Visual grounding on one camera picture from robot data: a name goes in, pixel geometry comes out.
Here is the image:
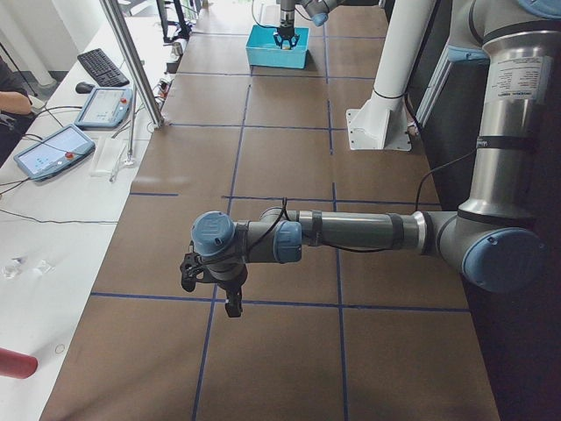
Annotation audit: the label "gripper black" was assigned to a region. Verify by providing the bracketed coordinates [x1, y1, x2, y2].
[203, 268, 248, 318]
[273, 10, 299, 46]

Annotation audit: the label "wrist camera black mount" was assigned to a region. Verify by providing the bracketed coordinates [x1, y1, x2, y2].
[180, 252, 206, 293]

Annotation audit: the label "far teach pendant tablet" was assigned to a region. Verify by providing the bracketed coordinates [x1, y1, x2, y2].
[75, 87, 132, 130]

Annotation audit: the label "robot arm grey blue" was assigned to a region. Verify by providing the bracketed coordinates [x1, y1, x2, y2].
[273, 0, 344, 49]
[180, 1, 560, 318]

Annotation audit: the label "seated person dark clothes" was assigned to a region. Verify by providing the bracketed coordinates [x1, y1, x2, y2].
[1, 59, 34, 165]

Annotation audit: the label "black keyboard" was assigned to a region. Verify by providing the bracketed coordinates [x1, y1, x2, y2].
[77, 48, 130, 87]

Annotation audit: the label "black computer mouse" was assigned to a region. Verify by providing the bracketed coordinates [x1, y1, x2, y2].
[75, 82, 96, 95]

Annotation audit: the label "small metal cup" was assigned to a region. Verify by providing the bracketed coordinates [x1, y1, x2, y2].
[171, 41, 183, 57]

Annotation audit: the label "red cylinder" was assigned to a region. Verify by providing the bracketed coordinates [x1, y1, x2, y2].
[0, 348, 39, 379]

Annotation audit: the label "teach pendant tablet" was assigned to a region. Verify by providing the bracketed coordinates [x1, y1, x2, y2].
[14, 125, 96, 182]
[75, 87, 132, 130]

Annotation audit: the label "turquoise plastic bin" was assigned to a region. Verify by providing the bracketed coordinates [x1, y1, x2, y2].
[245, 25, 309, 69]

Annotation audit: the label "aluminium frame post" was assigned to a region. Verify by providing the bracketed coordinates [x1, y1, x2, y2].
[100, 0, 164, 129]

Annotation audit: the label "white camera mast with base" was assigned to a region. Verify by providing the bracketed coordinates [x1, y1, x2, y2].
[346, 0, 436, 151]

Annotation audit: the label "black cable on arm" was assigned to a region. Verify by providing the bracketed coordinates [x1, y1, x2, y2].
[245, 146, 479, 253]

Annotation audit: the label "near teach pendant tablet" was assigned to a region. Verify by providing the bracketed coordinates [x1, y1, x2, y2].
[14, 125, 96, 182]

